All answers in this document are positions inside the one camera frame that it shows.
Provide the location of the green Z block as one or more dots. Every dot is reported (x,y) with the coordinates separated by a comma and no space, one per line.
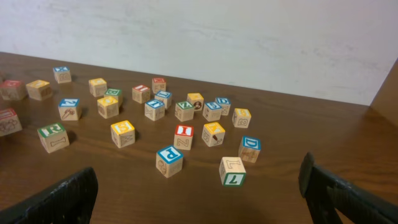
(184,111)

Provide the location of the blue X block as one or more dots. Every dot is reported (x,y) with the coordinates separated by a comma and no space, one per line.
(62,74)

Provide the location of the blue L block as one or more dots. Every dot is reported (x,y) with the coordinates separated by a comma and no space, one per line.
(165,97)

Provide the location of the blue S block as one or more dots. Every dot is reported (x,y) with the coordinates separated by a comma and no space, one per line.
(212,111)

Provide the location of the blue D block right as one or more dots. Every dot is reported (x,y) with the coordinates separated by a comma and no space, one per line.
(249,149)

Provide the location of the yellow block upper left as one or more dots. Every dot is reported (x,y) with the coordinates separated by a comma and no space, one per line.
(39,90)

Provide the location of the yellow block far right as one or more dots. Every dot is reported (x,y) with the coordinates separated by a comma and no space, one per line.
(241,118)

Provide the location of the red block beside yellow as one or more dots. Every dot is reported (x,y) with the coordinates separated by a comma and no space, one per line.
(13,90)

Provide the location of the blue T block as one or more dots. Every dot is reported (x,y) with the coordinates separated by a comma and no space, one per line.
(154,109)

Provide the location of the yellow block upper centre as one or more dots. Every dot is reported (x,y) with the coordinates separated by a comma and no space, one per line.
(97,87)

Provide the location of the green B block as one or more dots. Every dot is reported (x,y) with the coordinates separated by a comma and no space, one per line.
(115,93)

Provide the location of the blue d block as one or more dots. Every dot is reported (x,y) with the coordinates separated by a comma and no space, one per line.
(225,103)
(249,149)

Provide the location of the blue D block upper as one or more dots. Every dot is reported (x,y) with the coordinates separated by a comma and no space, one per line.
(225,103)

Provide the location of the yellow block upper right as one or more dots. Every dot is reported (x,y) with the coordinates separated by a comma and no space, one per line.
(197,100)

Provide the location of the red M block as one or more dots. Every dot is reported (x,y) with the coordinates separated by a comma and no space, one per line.
(158,84)

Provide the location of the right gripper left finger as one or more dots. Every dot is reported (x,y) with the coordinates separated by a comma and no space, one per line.
(70,200)

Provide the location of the plain L 7 block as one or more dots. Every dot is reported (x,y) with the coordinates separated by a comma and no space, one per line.
(232,171)

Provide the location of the red i block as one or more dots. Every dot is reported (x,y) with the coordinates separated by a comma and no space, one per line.
(183,137)
(141,93)

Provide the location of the green R block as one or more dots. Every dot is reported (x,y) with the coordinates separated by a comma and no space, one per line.
(53,137)

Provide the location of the blue P block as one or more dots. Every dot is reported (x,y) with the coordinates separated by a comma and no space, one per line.
(169,161)

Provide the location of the yellow O block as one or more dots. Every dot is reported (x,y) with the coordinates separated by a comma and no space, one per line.
(108,107)

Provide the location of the red U block centre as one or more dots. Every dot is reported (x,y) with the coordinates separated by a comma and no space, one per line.
(9,122)

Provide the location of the yellow S block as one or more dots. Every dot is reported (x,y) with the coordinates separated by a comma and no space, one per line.
(123,133)

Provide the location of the yellow K block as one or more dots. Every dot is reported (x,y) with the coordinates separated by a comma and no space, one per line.
(213,134)

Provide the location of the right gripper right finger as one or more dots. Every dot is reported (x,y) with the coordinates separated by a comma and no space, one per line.
(326,194)

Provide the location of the blue 2 block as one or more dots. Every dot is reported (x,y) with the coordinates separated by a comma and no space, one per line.
(69,109)

